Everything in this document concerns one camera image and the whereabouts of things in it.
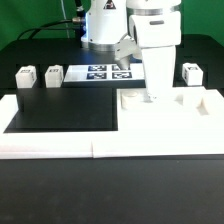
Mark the black cable thick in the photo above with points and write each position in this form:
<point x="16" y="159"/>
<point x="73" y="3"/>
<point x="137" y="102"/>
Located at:
<point x="66" y="25"/>

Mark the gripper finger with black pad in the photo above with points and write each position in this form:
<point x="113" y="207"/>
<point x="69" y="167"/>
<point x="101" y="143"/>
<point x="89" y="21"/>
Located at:
<point x="150" y="97"/>

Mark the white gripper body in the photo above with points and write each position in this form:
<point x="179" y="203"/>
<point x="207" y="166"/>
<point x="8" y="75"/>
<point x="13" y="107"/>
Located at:
<point x="158" y="65"/>

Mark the white square table top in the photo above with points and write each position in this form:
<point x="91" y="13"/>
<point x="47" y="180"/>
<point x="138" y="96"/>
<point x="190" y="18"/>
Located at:
<point x="185" y="108"/>

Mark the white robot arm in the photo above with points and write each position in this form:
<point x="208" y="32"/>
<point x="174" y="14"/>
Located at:
<point x="148" y="30"/>

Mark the black cable connector upright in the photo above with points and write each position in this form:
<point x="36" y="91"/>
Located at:
<point x="79" y="9"/>

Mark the white sheet with fiducial markers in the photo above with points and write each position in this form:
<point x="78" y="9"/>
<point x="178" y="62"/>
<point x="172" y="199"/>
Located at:
<point x="103" y="72"/>

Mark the white U-shaped obstacle fence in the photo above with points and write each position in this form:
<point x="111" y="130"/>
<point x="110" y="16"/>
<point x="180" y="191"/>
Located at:
<point x="119" y="143"/>

